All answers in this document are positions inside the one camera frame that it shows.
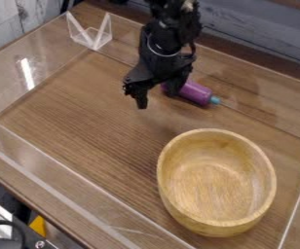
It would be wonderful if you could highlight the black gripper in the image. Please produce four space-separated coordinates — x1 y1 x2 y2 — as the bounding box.
123 29 195 109

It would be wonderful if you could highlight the purple toy eggplant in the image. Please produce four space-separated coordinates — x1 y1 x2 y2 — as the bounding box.
161 79 221 106

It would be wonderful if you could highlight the brown wooden bowl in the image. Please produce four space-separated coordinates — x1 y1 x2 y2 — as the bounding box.
157 128 277 237

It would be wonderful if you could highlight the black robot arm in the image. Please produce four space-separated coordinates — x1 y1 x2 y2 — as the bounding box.
123 0 202 109

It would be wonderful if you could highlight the yellow label on equipment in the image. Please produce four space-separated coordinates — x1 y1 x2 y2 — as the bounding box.
28 216 47 236

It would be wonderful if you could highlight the clear acrylic corner bracket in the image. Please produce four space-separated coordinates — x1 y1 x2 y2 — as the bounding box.
66 12 112 51

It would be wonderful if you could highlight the clear acrylic tray wall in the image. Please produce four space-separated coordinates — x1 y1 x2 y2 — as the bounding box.
0 125 194 249

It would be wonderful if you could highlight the black cable lower left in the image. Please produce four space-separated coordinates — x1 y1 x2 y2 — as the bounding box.
0 220 30 249

